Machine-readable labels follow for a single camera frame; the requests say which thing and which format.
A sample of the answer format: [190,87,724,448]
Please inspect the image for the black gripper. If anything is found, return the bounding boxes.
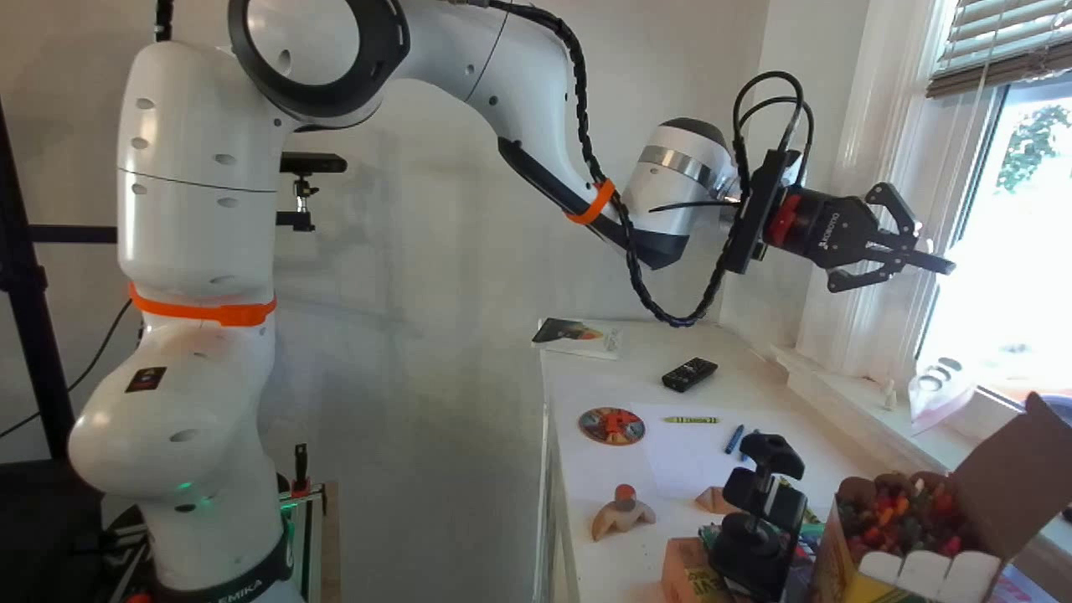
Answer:
[765,183,956,292]

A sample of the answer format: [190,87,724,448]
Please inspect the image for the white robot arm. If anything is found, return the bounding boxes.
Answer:
[70,0,953,603]

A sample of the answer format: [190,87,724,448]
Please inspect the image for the white window blinds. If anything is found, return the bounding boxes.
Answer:
[927,0,1072,96]

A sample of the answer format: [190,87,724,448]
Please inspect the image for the open cardboard box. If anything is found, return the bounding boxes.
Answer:
[810,396,1072,603]

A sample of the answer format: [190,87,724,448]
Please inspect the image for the black remote control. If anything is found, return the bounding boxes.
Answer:
[662,357,717,390]

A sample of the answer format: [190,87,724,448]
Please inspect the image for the blue marker pen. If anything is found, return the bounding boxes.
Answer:
[724,423,746,454]

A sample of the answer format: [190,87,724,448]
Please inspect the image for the green pencil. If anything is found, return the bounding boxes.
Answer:
[663,416,720,424]

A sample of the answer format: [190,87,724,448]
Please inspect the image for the small brown toy piece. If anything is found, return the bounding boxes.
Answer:
[694,484,736,515]

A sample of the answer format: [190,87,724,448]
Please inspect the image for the small wooden figurine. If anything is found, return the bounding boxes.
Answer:
[589,482,658,540]

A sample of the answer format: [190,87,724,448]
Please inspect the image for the black camera on stand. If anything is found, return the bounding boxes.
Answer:
[276,150,344,231]

